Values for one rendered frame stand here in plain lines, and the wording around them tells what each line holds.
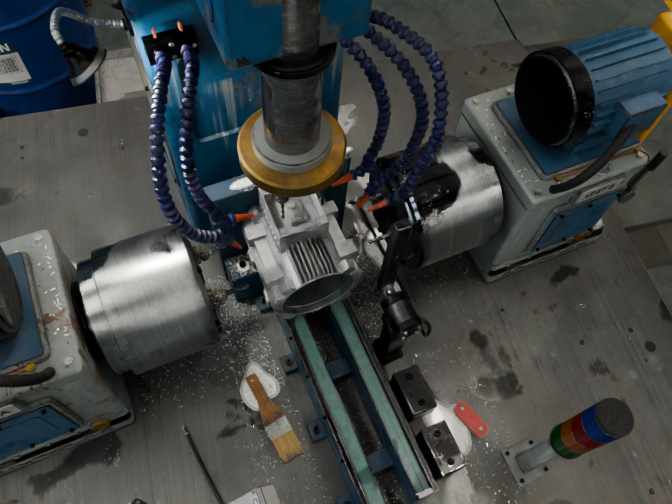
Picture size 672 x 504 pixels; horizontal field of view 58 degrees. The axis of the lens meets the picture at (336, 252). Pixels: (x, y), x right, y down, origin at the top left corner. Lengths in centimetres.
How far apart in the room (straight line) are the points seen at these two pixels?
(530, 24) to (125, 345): 279
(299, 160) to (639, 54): 66
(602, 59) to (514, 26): 219
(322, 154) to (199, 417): 67
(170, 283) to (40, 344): 22
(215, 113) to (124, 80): 132
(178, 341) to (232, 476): 35
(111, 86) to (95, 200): 89
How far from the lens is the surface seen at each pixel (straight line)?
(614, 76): 124
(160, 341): 112
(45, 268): 117
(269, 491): 108
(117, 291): 110
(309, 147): 97
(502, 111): 134
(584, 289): 162
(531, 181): 127
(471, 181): 123
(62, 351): 109
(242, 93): 118
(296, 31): 78
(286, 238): 114
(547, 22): 350
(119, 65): 255
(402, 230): 103
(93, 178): 170
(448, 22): 333
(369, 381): 127
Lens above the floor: 213
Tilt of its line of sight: 62 degrees down
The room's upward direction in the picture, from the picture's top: 7 degrees clockwise
